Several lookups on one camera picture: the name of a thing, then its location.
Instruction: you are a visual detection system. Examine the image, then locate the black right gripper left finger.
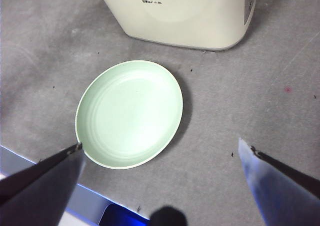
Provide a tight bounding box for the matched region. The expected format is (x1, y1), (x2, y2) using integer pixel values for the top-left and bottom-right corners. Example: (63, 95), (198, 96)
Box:
(0, 142), (87, 226)

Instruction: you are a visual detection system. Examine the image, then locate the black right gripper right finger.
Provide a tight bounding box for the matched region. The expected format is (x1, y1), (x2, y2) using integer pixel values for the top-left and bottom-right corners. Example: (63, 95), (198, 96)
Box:
(238, 137), (320, 226)

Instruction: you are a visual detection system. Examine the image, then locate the pale green round plate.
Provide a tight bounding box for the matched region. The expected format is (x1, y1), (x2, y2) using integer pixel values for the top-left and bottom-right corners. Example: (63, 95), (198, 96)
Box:
(74, 60), (185, 170)

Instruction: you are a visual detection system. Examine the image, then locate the cream toaster with chrome top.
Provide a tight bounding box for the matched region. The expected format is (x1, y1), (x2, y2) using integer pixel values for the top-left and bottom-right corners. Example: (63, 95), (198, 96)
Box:
(93, 0), (258, 52)

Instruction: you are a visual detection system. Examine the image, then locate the black round object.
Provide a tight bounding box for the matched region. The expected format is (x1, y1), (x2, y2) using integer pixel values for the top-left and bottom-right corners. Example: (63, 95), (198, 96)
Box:
(149, 206), (188, 226)

